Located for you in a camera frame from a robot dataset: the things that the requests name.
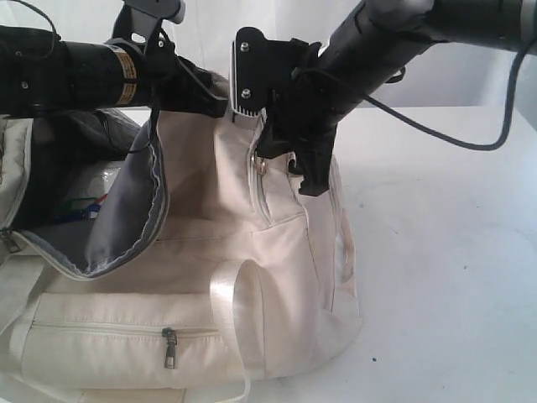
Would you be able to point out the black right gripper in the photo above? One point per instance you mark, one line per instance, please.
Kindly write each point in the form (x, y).
(303, 111)

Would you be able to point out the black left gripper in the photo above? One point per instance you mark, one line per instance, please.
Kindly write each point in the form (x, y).
(179, 84)

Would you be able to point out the colourful plastic key tag bunch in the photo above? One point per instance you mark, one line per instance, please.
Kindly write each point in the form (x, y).
(79, 209)

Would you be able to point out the cream fabric duffel bag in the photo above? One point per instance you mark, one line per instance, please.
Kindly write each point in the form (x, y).
(205, 265)

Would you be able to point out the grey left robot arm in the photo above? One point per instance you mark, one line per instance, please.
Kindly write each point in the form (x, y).
(42, 74)

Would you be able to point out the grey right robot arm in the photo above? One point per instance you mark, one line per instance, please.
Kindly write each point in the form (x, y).
(370, 48)

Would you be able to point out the clear plastic packet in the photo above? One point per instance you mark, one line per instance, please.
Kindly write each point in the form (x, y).
(94, 181)

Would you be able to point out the white backdrop curtain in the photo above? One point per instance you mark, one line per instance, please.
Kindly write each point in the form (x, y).
(43, 74)

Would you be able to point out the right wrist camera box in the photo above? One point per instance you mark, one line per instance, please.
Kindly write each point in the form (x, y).
(254, 57)

